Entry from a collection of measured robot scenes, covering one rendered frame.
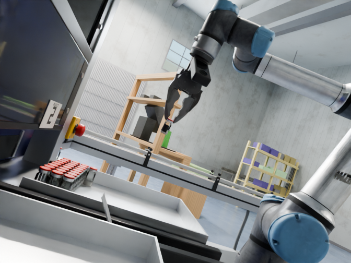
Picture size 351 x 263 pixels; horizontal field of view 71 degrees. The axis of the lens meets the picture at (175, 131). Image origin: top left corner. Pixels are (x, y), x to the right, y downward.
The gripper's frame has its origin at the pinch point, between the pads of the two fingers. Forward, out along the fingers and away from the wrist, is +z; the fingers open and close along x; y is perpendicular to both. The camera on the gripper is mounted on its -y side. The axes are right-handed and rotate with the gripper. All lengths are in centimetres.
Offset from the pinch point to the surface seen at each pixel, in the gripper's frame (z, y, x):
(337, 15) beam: -412, 563, -400
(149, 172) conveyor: 40, 69, -18
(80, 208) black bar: 17.9, -30.6, 13.2
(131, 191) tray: 23.3, -4.5, 1.5
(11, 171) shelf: 24.2, -15.2, 28.5
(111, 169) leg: 48, 73, 2
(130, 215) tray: 16.7, -29.1, 4.8
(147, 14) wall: -232, 871, 62
